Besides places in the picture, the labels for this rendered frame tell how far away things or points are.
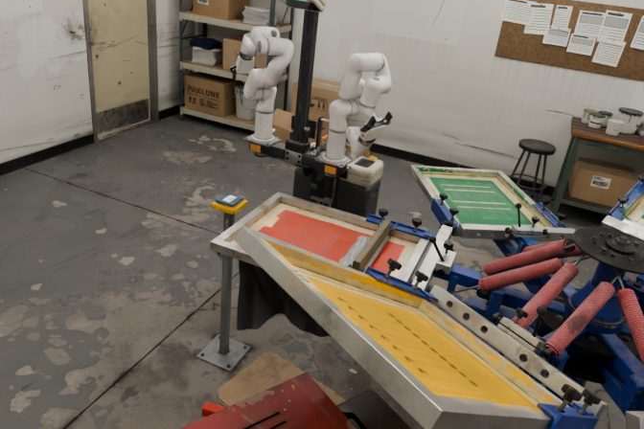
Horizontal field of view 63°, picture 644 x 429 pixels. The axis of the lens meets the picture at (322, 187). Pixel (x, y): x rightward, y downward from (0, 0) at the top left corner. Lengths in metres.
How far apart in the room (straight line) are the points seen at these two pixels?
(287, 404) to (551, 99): 4.80
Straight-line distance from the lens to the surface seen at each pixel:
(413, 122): 6.01
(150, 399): 2.94
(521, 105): 5.79
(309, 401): 1.40
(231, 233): 2.26
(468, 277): 2.12
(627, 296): 1.92
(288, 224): 2.42
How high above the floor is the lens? 2.13
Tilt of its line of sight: 25 degrees down
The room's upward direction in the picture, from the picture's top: 7 degrees clockwise
